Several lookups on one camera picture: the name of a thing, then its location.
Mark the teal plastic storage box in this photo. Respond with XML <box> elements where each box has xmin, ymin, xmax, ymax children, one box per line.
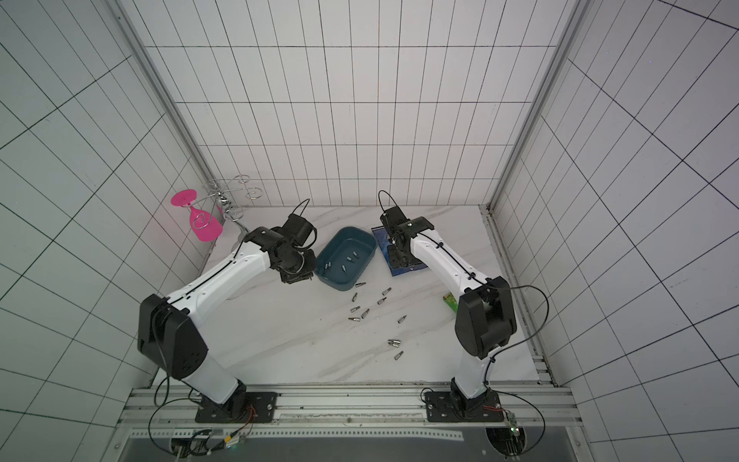
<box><xmin>315</xmin><ymin>226</ymin><xmax>377</xmax><ymax>292</ymax></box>

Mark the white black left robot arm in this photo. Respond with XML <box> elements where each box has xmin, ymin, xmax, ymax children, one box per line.
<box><xmin>137</xmin><ymin>212</ymin><xmax>318</xmax><ymax>420</ymax></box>

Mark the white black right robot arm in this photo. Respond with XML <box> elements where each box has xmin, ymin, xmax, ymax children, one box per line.
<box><xmin>380</xmin><ymin>206</ymin><xmax>518</xmax><ymax>416</ymax></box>

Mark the blue Doritos chip bag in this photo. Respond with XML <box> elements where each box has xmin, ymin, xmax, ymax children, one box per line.
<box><xmin>371</xmin><ymin>226</ymin><xmax>427</xmax><ymax>277</ymax></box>

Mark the green orange snack bag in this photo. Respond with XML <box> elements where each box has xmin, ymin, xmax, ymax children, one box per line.
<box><xmin>443</xmin><ymin>293</ymin><xmax>458</xmax><ymax>313</ymax></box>

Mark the chrome lamp with pink shades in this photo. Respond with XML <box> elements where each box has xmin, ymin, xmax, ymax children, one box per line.
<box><xmin>171</xmin><ymin>174</ymin><xmax>264</xmax><ymax>243</ymax></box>

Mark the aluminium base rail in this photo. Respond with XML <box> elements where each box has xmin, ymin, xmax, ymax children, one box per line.
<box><xmin>119</xmin><ymin>381</ymin><xmax>583</xmax><ymax>442</ymax></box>

